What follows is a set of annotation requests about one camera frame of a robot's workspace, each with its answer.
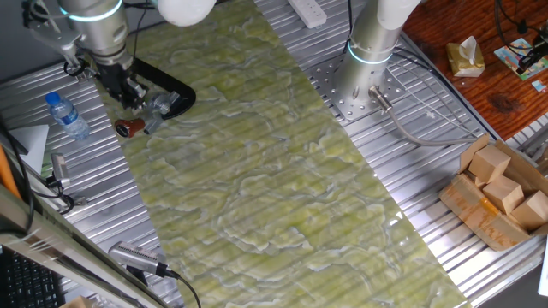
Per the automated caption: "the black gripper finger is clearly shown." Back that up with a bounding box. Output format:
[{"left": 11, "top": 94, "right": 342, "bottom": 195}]
[
  {"left": 119, "top": 92, "right": 140, "bottom": 113},
  {"left": 130, "top": 80, "right": 149, "bottom": 108}
]

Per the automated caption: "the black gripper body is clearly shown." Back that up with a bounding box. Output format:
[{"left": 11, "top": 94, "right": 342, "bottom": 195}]
[{"left": 96, "top": 59, "right": 138, "bottom": 102}]

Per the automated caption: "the silver lever with red handle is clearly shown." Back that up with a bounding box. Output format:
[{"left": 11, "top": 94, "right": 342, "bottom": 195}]
[{"left": 113, "top": 90, "right": 182, "bottom": 139}]

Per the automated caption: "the black C-clamp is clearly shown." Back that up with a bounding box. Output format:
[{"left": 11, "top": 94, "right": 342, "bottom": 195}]
[{"left": 130, "top": 57, "right": 197, "bottom": 121}]

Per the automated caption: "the clear water bottle blue label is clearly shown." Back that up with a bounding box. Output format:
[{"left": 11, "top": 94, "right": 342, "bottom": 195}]
[{"left": 45, "top": 91, "right": 91, "bottom": 141}]

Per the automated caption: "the white paper sheet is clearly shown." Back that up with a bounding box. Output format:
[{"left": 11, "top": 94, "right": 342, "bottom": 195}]
[{"left": 8, "top": 123, "right": 51, "bottom": 175}]

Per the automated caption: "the orange rod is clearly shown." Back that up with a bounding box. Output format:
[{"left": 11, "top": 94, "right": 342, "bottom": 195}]
[{"left": 0, "top": 144, "right": 21, "bottom": 200}]

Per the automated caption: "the green marble pattern mat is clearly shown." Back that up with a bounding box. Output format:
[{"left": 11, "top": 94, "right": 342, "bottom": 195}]
[{"left": 83, "top": 0, "right": 474, "bottom": 308}]

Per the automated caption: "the white power strip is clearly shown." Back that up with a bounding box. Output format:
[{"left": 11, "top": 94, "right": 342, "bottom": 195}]
[{"left": 286, "top": 0, "right": 329, "bottom": 30}]

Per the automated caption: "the large wooden block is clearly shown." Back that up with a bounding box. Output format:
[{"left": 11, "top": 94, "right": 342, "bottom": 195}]
[{"left": 59, "top": 294, "right": 96, "bottom": 308}]

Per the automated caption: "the black keyboard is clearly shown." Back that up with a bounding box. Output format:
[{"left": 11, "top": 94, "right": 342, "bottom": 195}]
[{"left": 0, "top": 247, "right": 65, "bottom": 308}]

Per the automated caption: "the yellow tissue pack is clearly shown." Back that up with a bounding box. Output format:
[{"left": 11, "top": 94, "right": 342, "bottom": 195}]
[{"left": 445, "top": 35, "right": 486, "bottom": 79}]

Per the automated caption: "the tiny wooden block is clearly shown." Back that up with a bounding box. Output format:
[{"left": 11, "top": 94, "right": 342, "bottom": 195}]
[{"left": 464, "top": 170, "right": 487, "bottom": 189}]

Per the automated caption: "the brown wooden desk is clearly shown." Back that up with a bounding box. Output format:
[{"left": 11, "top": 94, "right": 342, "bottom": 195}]
[{"left": 402, "top": 0, "right": 548, "bottom": 142}]

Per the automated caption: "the brown cardboard box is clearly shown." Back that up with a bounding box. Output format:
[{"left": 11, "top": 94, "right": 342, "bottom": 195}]
[{"left": 438, "top": 133, "right": 548, "bottom": 252}]

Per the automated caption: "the wooden cube block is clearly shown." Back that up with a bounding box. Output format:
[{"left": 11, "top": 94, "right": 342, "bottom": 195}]
[
  {"left": 509, "top": 190, "right": 548, "bottom": 232},
  {"left": 482, "top": 174, "right": 526, "bottom": 216},
  {"left": 468, "top": 145, "right": 512, "bottom": 185}
]

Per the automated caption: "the colourful picture card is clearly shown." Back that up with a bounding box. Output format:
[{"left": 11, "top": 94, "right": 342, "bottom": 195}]
[{"left": 493, "top": 37, "right": 548, "bottom": 81}]

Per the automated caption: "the white board edge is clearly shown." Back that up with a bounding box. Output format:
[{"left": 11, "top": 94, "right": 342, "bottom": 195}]
[{"left": 538, "top": 246, "right": 548, "bottom": 297}]

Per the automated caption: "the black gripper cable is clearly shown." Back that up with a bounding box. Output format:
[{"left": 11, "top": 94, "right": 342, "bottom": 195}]
[{"left": 130, "top": 2, "right": 158, "bottom": 59}]

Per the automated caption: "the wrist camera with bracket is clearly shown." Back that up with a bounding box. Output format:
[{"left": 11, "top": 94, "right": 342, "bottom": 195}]
[{"left": 21, "top": 0, "right": 85, "bottom": 65}]

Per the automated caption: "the black webcam cable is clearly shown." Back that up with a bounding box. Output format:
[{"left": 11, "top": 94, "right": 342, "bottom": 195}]
[{"left": 32, "top": 183, "right": 89, "bottom": 215}]

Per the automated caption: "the silver depth camera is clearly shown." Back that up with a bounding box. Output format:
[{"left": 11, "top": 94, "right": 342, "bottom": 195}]
[{"left": 108, "top": 240, "right": 181, "bottom": 280}]

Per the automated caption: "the grey aluminium frame beam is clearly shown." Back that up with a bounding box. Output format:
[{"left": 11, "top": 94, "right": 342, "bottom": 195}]
[{"left": 0, "top": 183, "right": 172, "bottom": 308}]

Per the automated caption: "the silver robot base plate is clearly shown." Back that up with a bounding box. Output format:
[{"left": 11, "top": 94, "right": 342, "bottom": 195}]
[{"left": 307, "top": 54, "right": 408, "bottom": 122}]

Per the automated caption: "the black depth camera cable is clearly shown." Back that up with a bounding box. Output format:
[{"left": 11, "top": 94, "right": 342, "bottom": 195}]
[{"left": 170, "top": 269, "right": 203, "bottom": 308}]

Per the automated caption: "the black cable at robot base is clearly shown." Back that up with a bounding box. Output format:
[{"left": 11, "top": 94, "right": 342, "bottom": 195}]
[{"left": 342, "top": 0, "right": 356, "bottom": 56}]

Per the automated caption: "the grey cable with metal connector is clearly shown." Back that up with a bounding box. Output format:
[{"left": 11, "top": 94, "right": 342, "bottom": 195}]
[{"left": 367, "top": 85, "right": 479, "bottom": 147}]

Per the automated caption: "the thin white wire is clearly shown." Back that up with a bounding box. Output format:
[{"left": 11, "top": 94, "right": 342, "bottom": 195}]
[{"left": 384, "top": 68, "right": 476, "bottom": 138}]

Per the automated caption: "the black cable on desk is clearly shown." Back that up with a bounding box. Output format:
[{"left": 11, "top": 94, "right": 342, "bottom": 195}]
[{"left": 494, "top": 0, "right": 530, "bottom": 56}]

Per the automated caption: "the black clip mount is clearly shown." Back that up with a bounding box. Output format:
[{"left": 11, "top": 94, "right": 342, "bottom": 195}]
[{"left": 515, "top": 21, "right": 548, "bottom": 76}]

